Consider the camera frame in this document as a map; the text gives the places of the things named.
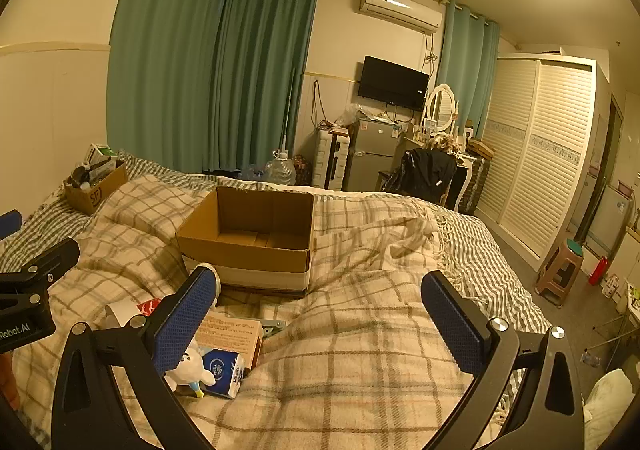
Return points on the white tape roll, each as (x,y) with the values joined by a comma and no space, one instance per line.
(120,314)

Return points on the blond wig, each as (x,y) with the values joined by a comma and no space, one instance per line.
(446,144)

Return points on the narrow teal curtain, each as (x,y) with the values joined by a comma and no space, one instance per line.
(467,70)

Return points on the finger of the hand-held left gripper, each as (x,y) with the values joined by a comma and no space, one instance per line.
(55,257)
(10,224)

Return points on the green and white carton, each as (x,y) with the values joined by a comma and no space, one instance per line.
(103,152)

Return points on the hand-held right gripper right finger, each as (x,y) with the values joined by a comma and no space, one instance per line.
(452,325)

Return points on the white louvred wardrobe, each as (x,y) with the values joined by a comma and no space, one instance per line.
(545,145)

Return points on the gingham bed sheet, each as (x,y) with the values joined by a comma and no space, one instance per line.
(500,275)

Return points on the black jacket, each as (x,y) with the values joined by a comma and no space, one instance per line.
(425,172)

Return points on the grey mini fridge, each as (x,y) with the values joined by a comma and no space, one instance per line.
(372,155)

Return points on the patterned bag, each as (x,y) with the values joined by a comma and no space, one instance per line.
(302,171)

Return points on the dark green curtain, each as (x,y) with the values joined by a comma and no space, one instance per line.
(265,70)

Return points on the white air conditioner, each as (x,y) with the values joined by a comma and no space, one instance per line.
(400,7)

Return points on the brown suitcase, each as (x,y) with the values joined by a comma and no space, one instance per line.
(475,185)

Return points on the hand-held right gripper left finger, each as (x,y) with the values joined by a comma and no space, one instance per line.
(184,317)

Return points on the plastic stool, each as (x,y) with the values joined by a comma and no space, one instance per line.
(562,270)

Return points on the clear water jug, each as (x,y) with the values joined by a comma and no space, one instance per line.
(280,170)

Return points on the white pole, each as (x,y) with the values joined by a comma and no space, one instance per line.
(288,110)

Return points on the plaid blanket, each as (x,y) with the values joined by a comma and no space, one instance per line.
(340,360)

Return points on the white paper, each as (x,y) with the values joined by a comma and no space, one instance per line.
(187,370)

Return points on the white suitcase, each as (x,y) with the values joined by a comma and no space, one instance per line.
(330,157)

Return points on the red fire extinguisher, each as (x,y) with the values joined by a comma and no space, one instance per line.
(598,270)

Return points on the oval white mirror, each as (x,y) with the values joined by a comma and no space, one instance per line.
(441,105)

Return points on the wide green curtain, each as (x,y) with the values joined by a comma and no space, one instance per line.
(160,55)

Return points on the clear plastic bag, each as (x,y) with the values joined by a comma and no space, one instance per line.
(350,116)

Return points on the brown paper box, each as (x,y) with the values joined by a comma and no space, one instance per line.
(230,332)

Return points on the blue tissue packet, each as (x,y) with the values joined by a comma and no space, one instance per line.
(225,370)

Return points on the small cardboard box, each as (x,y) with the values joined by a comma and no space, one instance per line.
(97,195)

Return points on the black wall television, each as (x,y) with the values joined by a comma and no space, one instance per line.
(392,82)

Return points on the black round jar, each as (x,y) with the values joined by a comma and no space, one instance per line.
(81,175)

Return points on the large cardboard box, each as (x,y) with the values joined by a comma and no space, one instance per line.
(250,217)

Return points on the red and white packet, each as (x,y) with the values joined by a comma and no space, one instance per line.
(150,307)

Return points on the white appliance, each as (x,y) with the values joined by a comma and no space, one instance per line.
(612,215)

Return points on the white plastic bag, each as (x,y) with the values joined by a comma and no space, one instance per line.
(612,405)

